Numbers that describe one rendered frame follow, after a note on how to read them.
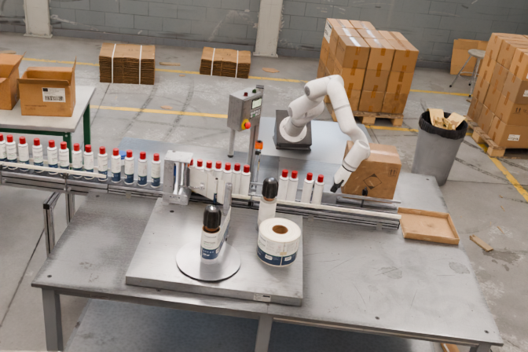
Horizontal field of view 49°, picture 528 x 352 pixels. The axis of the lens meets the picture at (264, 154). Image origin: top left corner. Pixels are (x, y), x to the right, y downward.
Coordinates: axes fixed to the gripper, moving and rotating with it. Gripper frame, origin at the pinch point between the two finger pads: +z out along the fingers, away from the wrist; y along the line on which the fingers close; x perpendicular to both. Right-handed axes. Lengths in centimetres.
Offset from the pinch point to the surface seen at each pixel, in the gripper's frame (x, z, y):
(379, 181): 27.2, -8.2, -18.8
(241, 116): -64, -15, 0
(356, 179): 14.5, -2.6, -18.6
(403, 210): 47.5, 0.0, -13.0
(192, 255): -60, 35, 59
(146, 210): -88, 52, 17
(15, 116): -197, 97, -84
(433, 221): 64, -5, -7
